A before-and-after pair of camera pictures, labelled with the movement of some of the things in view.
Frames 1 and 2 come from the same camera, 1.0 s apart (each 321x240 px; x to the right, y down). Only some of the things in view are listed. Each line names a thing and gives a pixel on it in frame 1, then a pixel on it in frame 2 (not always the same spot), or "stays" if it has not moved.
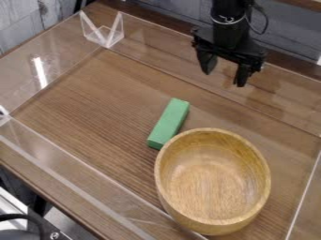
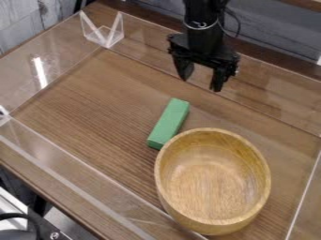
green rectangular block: (169, 125) stays
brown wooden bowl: (211, 181) stays
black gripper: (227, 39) to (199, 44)
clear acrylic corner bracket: (100, 34) stays
